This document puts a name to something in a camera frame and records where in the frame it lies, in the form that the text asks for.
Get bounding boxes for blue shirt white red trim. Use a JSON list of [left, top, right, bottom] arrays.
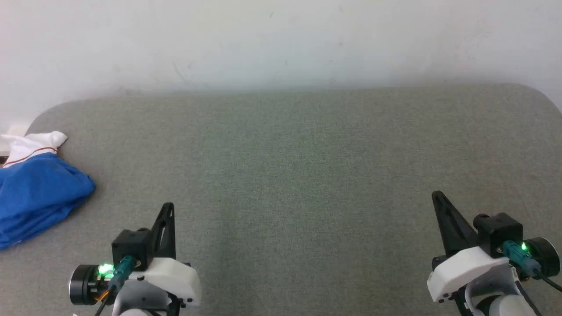
[[0, 131, 96, 251]]

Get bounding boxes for right arm black cable teal plug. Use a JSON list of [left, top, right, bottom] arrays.
[[502, 240, 562, 292]]

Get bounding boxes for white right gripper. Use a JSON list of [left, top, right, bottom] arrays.
[[428, 190, 561, 316]]

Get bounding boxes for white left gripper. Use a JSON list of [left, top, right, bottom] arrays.
[[69, 202, 202, 316]]

